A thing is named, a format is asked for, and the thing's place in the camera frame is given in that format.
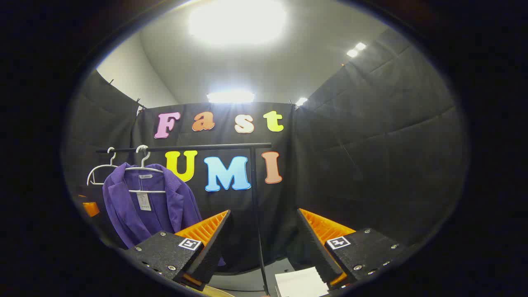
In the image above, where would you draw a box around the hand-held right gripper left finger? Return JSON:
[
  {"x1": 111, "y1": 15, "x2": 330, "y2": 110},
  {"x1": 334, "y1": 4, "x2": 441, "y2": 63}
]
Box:
[{"x1": 123, "y1": 210, "x2": 231, "y2": 292}]

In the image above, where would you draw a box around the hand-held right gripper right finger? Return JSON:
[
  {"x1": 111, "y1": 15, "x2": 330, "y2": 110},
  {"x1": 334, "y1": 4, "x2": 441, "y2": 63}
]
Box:
[{"x1": 296, "y1": 208, "x2": 415, "y2": 290}]

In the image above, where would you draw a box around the purple jacket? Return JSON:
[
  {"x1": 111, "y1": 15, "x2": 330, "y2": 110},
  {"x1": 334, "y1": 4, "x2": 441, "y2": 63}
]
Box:
[{"x1": 102, "y1": 162, "x2": 225, "y2": 266}]

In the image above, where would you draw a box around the white plastic hanger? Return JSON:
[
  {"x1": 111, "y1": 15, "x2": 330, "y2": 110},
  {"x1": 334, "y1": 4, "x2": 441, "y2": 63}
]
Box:
[
  {"x1": 87, "y1": 147, "x2": 120, "y2": 186},
  {"x1": 124, "y1": 144, "x2": 166, "y2": 194}
]

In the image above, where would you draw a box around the black clothes rack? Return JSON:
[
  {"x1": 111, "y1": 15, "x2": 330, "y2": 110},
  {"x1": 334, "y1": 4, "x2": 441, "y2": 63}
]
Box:
[{"x1": 96, "y1": 143, "x2": 273, "y2": 297}]

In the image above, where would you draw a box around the black backdrop cloth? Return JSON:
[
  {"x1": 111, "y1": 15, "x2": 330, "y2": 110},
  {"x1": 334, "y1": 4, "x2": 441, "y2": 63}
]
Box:
[{"x1": 62, "y1": 27, "x2": 469, "y2": 275}]

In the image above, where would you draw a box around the ceiling light panel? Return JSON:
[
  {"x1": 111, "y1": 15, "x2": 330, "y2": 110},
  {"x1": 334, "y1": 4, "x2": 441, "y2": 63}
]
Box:
[
  {"x1": 188, "y1": 0, "x2": 287, "y2": 46},
  {"x1": 206, "y1": 90, "x2": 255, "y2": 104}
]

